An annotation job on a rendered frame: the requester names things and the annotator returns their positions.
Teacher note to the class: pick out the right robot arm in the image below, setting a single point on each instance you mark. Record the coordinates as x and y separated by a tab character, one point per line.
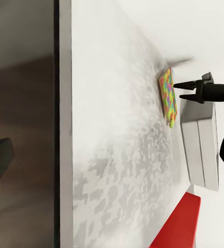
206	90

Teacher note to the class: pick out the desk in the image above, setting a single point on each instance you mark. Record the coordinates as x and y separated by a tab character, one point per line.
95	164

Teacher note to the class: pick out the swivel chair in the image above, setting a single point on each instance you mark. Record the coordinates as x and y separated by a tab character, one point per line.
179	231

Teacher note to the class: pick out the jigsaw puzzle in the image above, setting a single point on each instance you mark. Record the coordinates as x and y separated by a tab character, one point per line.
168	96

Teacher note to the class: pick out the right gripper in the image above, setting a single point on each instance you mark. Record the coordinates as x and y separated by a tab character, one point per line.
204	92

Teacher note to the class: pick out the toy box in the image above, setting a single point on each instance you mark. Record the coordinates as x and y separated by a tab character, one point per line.
201	145

